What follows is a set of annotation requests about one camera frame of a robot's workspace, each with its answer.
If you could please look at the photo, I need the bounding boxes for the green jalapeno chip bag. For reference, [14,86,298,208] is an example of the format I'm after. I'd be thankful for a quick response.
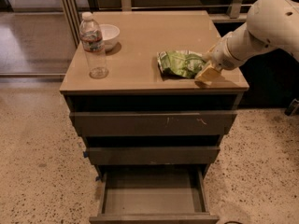
[157,50,206,79]

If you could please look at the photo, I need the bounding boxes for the white bowl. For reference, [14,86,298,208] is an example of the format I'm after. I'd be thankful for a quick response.
[100,24,120,51]

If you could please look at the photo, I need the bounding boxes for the grey middle drawer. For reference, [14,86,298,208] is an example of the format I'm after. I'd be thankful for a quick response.
[84,147,220,165]

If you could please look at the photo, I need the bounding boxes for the grey top drawer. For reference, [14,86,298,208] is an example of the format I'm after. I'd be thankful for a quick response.
[70,111,236,136]

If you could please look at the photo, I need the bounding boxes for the clear plastic water bottle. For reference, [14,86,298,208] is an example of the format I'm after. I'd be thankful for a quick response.
[79,12,108,79]

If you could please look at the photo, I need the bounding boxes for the grey open bottom drawer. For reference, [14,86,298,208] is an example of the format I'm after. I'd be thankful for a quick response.
[90,165,219,224]

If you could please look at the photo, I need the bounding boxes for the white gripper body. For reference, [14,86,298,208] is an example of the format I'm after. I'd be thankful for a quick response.
[203,36,245,70]

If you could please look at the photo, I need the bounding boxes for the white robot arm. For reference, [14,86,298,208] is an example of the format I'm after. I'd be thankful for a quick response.
[195,0,299,82]

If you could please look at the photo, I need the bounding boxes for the grey three-drawer cabinet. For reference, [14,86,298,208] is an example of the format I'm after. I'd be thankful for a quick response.
[59,10,250,224]

